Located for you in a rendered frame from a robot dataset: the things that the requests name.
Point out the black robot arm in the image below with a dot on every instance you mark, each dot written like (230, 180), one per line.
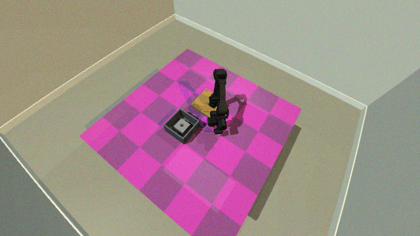
(218, 99)

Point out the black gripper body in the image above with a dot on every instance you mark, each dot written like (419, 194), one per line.
(216, 130)

